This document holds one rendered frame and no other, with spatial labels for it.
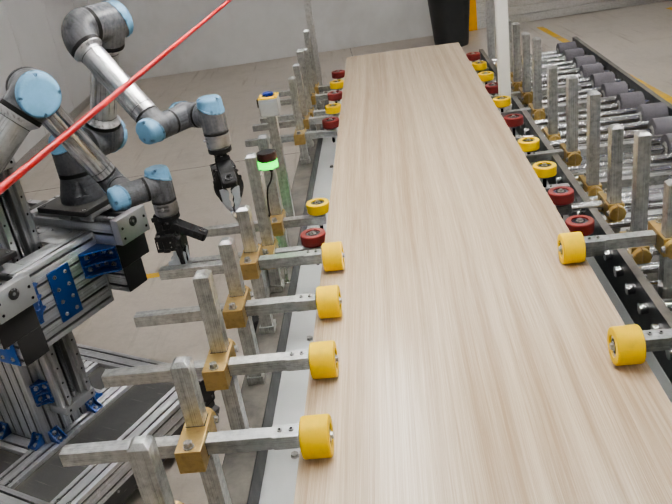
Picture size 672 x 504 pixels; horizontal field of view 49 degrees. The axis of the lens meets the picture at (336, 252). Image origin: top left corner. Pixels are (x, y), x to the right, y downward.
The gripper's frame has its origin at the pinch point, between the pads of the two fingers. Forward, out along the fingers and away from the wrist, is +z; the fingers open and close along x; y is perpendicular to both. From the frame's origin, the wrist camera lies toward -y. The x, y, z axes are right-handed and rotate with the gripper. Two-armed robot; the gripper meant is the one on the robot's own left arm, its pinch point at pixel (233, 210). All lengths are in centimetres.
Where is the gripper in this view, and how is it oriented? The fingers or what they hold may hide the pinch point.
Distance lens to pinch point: 230.7
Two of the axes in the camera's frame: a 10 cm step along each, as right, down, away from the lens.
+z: 1.4, 8.9, 4.4
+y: -3.0, -3.8, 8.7
